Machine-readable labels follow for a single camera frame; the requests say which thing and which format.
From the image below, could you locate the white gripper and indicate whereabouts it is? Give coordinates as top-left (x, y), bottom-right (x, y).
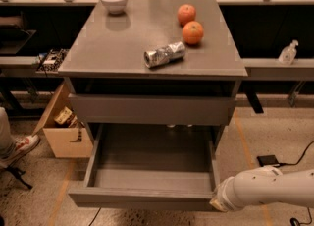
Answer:
top-left (210, 177), bottom-right (244, 212)

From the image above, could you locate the grey drawer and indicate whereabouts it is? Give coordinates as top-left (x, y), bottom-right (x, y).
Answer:
top-left (69, 94), bottom-right (236, 126)
top-left (69, 124), bottom-right (219, 211)

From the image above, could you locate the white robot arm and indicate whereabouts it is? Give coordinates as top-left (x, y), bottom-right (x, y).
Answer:
top-left (210, 166), bottom-right (314, 212)

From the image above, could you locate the grey top drawer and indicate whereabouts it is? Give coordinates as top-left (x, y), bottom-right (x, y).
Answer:
top-left (69, 94), bottom-right (236, 126)

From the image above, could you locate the grey drawer cabinet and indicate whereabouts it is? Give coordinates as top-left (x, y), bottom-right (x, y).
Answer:
top-left (59, 0), bottom-right (247, 138)

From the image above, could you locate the black foot pedal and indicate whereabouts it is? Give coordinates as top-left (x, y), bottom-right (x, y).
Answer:
top-left (257, 155), bottom-right (280, 167)

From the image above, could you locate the wooden box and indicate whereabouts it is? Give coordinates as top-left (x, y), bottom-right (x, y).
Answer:
top-left (33, 83), bottom-right (93, 158)

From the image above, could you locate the crushed silver can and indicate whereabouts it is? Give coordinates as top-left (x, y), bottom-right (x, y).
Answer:
top-left (144, 42), bottom-right (185, 69)

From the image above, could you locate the clear sanitizer bottle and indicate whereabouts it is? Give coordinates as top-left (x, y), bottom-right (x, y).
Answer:
top-left (278, 40), bottom-right (298, 65)

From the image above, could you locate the orange fruit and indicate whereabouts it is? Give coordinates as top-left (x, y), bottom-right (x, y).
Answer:
top-left (182, 21), bottom-right (204, 45)

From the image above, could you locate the snack packet in box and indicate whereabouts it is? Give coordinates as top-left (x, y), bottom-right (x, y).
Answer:
top-left (54, 106), bottom-right (73, 125)

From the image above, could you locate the red apple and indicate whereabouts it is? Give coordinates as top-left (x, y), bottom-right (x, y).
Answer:
top-left (177, 4), bottom-right (196, 26)

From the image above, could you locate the white red sneaker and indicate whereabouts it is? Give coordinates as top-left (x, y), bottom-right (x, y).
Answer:
top-left (0, 135), bottom-right (40, 166)

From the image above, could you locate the black chair leg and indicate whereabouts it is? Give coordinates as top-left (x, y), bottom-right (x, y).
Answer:
top-left (0, 162), bottom-right (32, 190)

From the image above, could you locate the grey trouser leg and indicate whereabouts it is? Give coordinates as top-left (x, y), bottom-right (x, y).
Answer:
top-left (0, 107), bottom-right (15, 159)

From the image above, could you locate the black patterned notebook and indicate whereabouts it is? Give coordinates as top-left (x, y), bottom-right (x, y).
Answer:
top-left (37, 49), bottom-right (68, 72)

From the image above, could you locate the white ceramic bowl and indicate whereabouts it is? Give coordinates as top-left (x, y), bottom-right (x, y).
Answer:
top-left (100, 0), bottom-right (128, 14)

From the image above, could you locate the black pedal cable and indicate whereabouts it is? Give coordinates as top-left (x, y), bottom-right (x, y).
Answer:
top-left (278, 140), bottom-right (314, 226)

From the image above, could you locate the black floor cable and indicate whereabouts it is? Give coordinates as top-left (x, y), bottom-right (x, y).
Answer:
top-left (87, 207), bottom-right (102, 226)

